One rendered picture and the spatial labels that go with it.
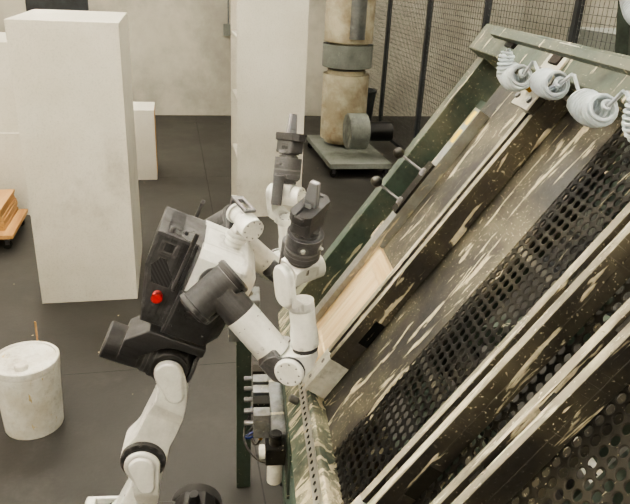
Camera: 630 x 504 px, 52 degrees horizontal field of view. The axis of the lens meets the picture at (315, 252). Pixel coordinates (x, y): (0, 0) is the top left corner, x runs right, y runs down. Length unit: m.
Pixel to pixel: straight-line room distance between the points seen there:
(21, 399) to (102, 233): 1.43
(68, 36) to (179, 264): 2.46
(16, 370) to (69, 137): 1.54
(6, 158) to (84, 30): 2.27
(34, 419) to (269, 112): 3.34
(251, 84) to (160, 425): 3.90
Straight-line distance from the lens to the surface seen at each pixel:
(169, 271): 1.80
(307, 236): 1.46
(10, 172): 6.10
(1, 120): 6.02
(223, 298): 1.64
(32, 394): 3.25
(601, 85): 1.59
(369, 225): 2.42
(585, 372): 1.17
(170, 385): 2.01
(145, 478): 2.22
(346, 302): 2.17
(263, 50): 5.58
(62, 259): 4.43
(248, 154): 5.73
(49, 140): 4.18
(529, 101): 1.76
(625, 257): 1.30
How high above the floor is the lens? 2.07
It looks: 23 degrees down
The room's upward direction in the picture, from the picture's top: 3 degrees clockwise
